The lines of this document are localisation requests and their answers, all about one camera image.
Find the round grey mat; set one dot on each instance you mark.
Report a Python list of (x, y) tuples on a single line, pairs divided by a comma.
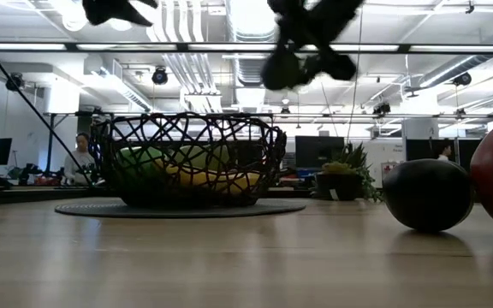
[(79, 209)]

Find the light green pear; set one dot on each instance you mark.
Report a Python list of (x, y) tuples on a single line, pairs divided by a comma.
[(199, 157)]

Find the dark purple plum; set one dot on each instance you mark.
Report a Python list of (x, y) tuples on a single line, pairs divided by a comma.
[(428, 197)]

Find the person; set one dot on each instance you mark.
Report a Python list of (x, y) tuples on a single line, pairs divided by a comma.
[(79, 164), (443, 154)]

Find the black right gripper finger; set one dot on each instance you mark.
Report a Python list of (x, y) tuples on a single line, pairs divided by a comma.
[(336, 66), (280, 70)]

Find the yellow banana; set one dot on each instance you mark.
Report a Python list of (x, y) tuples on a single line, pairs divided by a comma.
[(212, 179)]

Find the bright green apple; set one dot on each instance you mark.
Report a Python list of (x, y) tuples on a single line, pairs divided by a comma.
[(137, 164)]

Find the black ceiling camera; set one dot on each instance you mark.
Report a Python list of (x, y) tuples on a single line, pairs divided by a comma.
[(14, 81), (382, 108), (462, 79), (159, 76)]

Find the black computer monitor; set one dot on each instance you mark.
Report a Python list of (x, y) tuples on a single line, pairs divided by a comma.
[(319, 152)]

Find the potted succulent plant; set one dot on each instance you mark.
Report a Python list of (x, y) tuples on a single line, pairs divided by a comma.
[(338, 186)]

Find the shelf with red boxes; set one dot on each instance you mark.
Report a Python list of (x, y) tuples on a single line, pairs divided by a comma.
[(390, 169)]

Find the black office partition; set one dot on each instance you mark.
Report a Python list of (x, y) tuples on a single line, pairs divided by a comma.
[(419, 149)]

